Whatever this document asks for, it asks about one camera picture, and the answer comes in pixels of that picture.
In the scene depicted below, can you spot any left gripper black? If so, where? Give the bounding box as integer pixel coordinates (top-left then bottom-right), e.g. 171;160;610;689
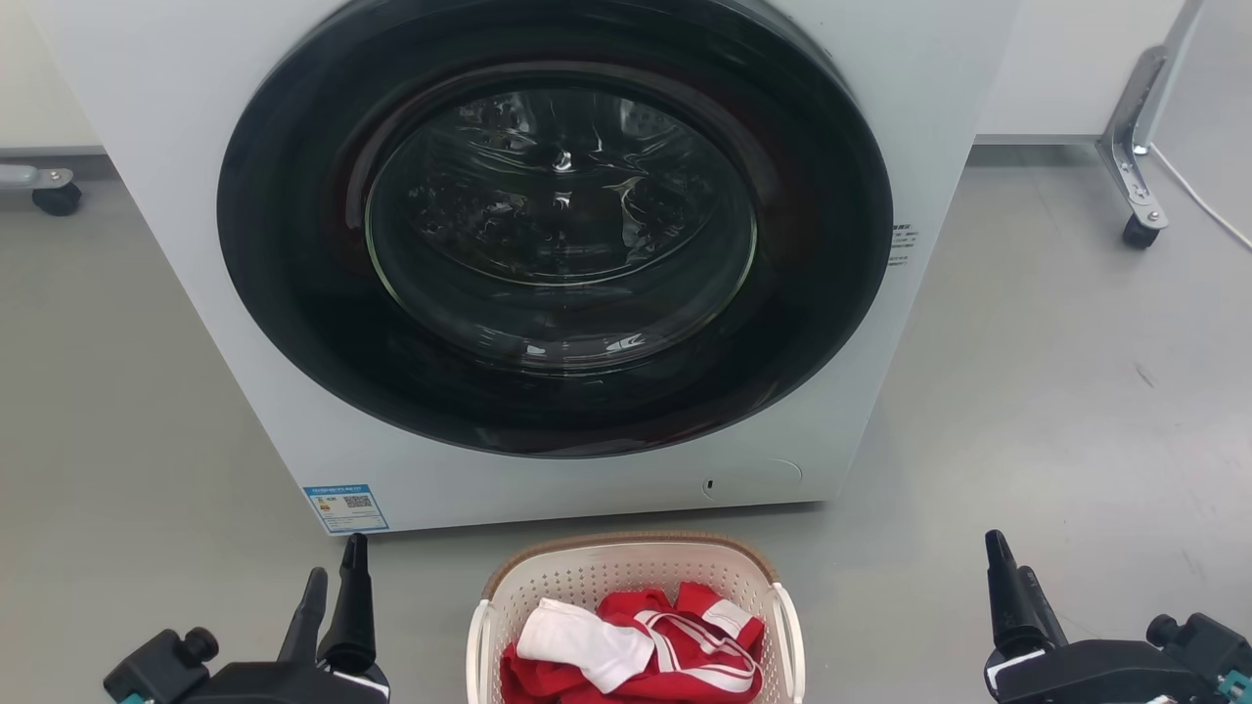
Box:
103;532;392;704

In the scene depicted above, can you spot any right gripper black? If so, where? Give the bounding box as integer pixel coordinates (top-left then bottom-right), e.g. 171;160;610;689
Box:
982;528;1252;704

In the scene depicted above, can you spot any white perforated laundry basket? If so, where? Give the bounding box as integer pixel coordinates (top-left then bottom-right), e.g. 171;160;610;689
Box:
466;531;807;704

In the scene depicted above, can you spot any blue energy label sticker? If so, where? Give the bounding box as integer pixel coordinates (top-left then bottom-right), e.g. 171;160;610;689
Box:
301;483;390;535

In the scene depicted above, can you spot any washer filter cover flap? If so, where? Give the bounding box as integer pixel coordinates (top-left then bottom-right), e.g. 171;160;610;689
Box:
700;458;805;505

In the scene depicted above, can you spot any red garment with white stripes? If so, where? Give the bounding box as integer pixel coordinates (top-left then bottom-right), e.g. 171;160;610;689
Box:
501;582;766;704

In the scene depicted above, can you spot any black round washer door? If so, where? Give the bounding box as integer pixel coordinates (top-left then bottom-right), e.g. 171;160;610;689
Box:
216;0;894;459

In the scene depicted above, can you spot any white front-load washing machine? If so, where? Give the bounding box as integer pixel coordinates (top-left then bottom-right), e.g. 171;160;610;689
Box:
29;0;1023;537

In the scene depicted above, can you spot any white partition panel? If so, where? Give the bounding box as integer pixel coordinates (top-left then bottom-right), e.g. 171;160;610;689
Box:
975;0;1189;146
0;0;107;157

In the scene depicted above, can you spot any white floor cable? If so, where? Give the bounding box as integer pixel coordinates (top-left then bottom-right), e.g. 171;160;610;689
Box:
1149;142;1252;251

